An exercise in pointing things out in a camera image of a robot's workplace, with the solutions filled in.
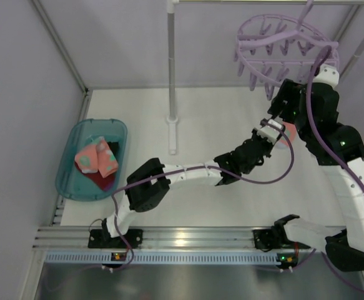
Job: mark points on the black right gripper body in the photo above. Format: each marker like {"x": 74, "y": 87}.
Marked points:
{"x": 281, "y": 102}

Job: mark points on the lilac round clip hanger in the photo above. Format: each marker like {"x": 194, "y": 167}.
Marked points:
{"x": 270, "y": 48}

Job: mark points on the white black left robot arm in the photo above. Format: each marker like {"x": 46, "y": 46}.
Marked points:
{"x": 149, "y": 184}

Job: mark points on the teal transparent plastic bin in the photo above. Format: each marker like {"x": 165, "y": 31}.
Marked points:
{"x": 71, "y": 183}

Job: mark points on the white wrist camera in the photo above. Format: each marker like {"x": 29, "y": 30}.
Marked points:
{"x": 327, "y": 75}
{"x": 270, "y": 130}

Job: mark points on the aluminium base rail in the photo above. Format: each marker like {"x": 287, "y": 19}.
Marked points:
{"x": 156, "y": 238}

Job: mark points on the grey slotted cable duct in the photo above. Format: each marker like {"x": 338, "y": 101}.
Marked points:
{"x": 170, "y": 258}

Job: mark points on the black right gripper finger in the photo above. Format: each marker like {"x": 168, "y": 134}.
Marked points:
{"x": 289, "y": 92}
{"x": 289, "y": 112}

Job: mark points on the pink patterned sock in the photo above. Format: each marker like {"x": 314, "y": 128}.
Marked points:
{"x": 96, "y": 157}
{"x": 291, "y": 133}

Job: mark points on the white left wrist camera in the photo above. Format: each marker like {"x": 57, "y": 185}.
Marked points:
{"x": 270, "y": 130}

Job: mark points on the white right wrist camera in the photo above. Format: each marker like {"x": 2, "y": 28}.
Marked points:
{"x": 327, "y": 75}

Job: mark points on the black sock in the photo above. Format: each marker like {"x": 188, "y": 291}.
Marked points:
{"x": 114, "y": 148}

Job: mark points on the white grey rack pole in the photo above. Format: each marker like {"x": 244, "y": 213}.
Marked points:
{"x": 172, "y": 118}

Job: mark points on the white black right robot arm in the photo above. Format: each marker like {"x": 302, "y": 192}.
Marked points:
{"x": 339, "y": 151}

